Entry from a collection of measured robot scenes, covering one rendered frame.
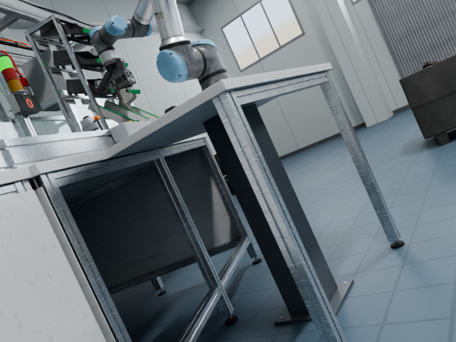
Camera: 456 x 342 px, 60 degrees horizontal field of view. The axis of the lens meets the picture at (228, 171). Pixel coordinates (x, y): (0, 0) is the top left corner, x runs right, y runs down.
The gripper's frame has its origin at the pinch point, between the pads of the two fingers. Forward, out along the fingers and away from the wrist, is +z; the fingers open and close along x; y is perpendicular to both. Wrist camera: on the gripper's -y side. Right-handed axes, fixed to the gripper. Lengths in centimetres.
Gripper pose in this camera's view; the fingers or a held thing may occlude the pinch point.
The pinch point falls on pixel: (127, 108)
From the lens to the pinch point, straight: 177.9
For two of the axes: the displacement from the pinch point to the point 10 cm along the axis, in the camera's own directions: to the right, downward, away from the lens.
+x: 2.3, -1.5, 9.6
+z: 4.1, 9.1, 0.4
